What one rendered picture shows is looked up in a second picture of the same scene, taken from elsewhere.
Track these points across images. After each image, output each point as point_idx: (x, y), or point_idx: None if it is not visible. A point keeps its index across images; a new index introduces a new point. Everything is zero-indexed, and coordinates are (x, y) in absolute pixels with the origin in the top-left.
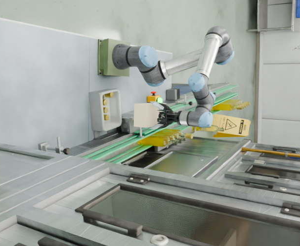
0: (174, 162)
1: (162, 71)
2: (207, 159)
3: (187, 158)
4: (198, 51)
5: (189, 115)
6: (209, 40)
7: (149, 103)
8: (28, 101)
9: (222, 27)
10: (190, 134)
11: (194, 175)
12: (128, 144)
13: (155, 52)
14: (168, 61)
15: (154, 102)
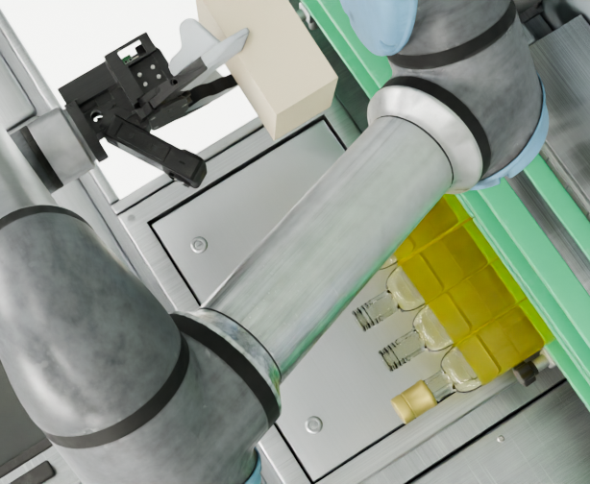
0: (355, 300)
1: (367, 110)
2: (283, 442)
3: (361, 375)
4: (238, 282)
5: (15, 132)
6: None
7: (311, 60)
8: None
9: (14, 337)
10: (396, 399)
11: (161, 289)
12: (346, 39)
13: (372, 8)
14: (375, 135)
15: (221, 42)
